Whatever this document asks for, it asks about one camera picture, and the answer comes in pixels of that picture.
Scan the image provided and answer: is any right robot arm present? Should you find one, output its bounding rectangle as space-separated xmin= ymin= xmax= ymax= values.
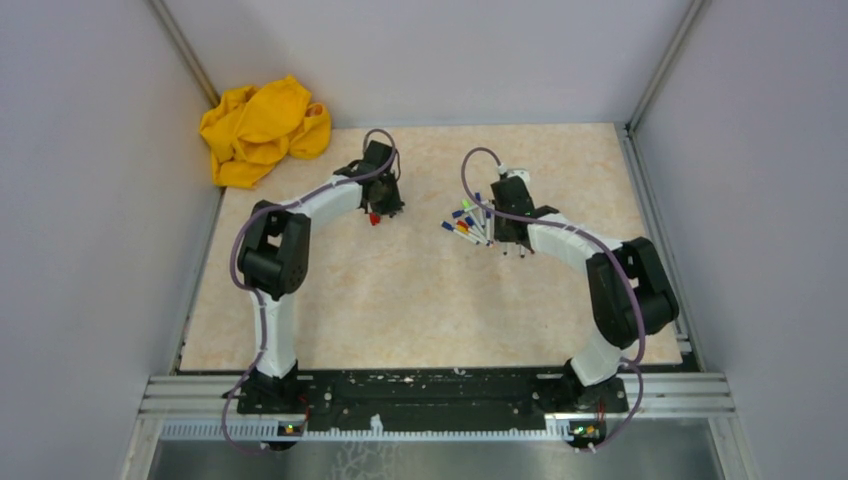
xmin=490 ymin=175 xmax=680 ymax=412

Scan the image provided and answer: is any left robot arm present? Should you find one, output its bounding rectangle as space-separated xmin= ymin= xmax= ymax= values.
xmin=231 ymin=140 xmax=404 ymax=414

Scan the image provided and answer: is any red cap marker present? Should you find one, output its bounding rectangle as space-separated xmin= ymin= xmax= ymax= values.
xmin=457 ymin=221 xmax=475 ymax=234

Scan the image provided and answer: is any yellow cap marker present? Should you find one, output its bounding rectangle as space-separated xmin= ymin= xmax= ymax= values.
xmin=456 ymin=226 xmax=488 ymax=244

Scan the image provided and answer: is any yellow crumpled cloth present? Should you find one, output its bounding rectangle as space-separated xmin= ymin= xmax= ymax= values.
xmin=198 ymin=75 xmax=332 ymax=189

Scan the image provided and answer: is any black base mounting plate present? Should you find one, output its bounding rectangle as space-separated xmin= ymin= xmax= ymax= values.
xmin=236 ymin=366 xmax=629 ymax=433

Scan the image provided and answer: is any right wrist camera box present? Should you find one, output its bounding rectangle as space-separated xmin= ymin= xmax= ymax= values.
xmin=498 ymin=165 xmax=531 ymax=186

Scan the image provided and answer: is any aluminium front rail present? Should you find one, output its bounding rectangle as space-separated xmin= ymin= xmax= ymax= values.
xmin=138 ymin=369 xmax=736 ymax=443

